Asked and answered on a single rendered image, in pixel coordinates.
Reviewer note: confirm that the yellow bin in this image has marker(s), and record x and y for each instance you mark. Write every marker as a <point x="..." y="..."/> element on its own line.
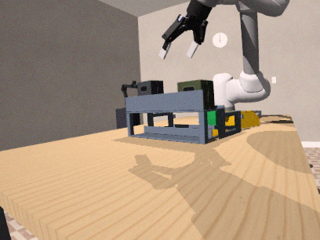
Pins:
<point x="249" y="119"/>

